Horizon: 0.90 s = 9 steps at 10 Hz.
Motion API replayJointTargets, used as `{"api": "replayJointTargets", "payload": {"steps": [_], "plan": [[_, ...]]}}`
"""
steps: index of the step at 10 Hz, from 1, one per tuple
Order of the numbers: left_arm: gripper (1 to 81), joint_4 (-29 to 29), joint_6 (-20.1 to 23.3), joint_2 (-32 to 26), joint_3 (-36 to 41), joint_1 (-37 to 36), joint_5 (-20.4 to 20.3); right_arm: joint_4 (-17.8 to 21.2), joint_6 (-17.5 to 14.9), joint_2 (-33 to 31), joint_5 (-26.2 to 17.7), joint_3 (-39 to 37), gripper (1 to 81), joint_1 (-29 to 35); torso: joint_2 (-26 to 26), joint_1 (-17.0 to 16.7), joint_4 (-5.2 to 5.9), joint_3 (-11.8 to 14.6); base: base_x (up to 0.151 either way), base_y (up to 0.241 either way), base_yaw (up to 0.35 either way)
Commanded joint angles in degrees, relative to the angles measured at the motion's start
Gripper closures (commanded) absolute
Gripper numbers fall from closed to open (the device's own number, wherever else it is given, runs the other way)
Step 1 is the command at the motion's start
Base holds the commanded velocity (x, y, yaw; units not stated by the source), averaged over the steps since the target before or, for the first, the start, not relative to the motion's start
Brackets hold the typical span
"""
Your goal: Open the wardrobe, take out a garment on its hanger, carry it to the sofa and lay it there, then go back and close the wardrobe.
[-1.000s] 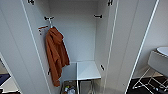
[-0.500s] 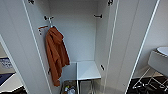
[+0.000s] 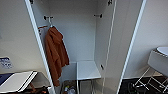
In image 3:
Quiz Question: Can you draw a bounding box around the white hanger under orange hoodie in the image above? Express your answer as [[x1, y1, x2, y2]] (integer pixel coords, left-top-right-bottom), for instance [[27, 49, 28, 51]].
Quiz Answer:
[[48, 16, 55, 29]]

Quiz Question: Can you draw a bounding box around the white bar stool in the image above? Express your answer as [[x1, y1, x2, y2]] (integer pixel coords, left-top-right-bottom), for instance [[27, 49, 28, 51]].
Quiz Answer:
[[134, 49, 168, 94]]

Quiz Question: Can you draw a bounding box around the dark basket of small goods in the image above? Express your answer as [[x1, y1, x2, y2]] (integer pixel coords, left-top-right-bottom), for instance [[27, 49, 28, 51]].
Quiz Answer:
[[60, 79, 80, 94]]

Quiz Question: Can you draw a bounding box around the orange hoodie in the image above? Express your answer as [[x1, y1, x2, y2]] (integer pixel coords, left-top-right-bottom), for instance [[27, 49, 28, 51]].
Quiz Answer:
[[44, 26, 71, 88]]

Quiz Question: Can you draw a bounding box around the dark door hinge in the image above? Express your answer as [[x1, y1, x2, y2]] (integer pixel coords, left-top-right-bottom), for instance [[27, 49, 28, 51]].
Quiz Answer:
[[100, 63, 105, 71], [28, 0, 35, 5], [106, 0, 114, 6]]

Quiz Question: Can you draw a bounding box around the blue wall sticker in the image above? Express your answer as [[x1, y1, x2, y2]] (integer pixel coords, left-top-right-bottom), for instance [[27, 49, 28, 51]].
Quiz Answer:
[[0, 56, 13, 70]]

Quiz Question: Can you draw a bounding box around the white wardrobe inner divider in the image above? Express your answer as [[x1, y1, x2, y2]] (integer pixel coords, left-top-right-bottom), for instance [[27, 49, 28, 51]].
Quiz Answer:
[[59, 61, 78, 83]]

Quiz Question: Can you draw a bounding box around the white wardrobe door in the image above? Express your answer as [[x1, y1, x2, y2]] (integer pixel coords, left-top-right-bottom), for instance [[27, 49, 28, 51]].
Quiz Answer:
[[0, 0, 57, 94], [100, 0, 148, 94]]

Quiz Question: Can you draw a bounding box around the white sticker with orange stripe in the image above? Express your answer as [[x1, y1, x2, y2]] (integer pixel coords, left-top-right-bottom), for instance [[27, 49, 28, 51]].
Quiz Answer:
[[37, 24, 50, 35]]

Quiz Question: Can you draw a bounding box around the white wardrobe body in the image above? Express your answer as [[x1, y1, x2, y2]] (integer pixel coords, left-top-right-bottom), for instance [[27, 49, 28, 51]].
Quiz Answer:
[[31, 0, 116, 94]]

